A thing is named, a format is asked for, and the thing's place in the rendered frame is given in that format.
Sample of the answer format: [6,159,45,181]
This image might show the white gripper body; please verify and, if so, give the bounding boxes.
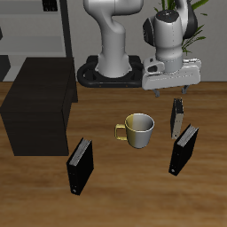
[141,57,202,90]

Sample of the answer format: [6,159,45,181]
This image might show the black book with pale spine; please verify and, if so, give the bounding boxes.
[169,98,185,140]

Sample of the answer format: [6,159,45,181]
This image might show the yellow and white mug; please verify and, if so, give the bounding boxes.
[114,113,155,150]

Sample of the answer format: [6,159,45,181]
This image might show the green pot plant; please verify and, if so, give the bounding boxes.
[153,0,210,57]

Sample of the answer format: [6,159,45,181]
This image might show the dark brown desk caddy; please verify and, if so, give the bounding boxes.
[0,57,79,157]

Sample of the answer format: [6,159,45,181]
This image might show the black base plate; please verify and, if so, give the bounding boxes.
[76,54,145,89]

